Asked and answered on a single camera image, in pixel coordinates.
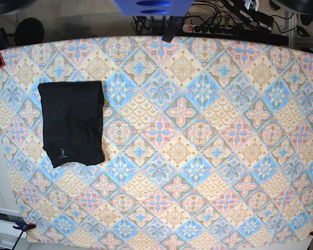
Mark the dark navy T-shirt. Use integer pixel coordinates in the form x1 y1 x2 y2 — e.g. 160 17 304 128
38 81 105 168

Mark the patterned tablecloth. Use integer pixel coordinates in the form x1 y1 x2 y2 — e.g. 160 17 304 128
0 36 313 249

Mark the white power strip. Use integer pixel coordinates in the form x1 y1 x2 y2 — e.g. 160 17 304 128
182 24 233 35

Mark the black round stool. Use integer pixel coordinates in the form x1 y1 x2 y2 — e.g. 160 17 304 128
14 18 44 46

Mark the blue clamp at table corner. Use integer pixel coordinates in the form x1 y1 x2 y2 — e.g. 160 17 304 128
13 222 36 232

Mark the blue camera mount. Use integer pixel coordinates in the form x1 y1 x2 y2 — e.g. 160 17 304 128
114 0 194 17

